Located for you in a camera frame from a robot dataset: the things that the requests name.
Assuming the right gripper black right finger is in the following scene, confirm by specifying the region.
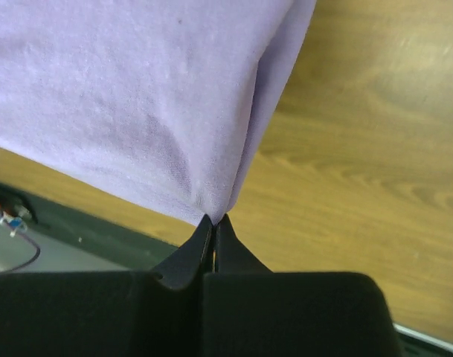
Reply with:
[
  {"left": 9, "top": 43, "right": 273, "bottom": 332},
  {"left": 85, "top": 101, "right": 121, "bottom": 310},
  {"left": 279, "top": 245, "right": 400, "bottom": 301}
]
[{"left": 214, "top": 214, "right": 272, "bottom": 274}]

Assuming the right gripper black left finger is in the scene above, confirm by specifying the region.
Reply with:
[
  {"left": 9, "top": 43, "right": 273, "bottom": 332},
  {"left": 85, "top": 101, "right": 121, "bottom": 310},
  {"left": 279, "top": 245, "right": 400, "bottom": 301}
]
[{"left": 151, "top": 215, "right": 213, "bottom": 291}]

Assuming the purple t shirt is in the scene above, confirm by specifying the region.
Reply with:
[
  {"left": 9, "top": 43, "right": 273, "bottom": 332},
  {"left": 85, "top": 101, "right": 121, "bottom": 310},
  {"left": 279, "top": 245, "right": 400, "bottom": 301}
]
[{"left": 0, "top": 1, "right": 315, "bottom": 224}]

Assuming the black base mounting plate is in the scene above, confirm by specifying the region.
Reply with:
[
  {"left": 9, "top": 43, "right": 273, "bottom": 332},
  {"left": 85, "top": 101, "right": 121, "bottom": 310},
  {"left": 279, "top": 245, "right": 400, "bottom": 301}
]
[{"left": 0, "top": 182, "right": 177, "bottom": 270}]

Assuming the aluminium frame rail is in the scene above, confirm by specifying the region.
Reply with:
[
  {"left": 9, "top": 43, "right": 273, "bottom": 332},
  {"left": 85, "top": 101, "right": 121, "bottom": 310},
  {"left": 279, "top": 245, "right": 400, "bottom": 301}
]
[{"left": 393, "top": 323, "right": 453, "bottom": 357}]

